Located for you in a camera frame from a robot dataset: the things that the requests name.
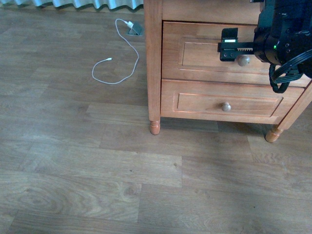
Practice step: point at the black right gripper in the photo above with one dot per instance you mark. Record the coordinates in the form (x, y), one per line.
(276, 43)

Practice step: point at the wooden top drawer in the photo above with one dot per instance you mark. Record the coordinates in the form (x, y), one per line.
(189, 52)

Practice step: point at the wooden drawer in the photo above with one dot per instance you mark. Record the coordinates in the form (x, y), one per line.
(189, 52)
(231, 102)

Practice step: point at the wooden bottom drawer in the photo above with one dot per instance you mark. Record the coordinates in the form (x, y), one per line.
(231, 102)

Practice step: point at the wooden nightstand cabinet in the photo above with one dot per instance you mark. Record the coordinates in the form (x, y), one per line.
(244, 15)

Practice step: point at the open metal floor socket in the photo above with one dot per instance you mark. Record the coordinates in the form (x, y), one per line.
(135, 29)

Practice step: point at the light green pleated curtain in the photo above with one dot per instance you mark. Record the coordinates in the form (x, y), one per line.
(111, 4)

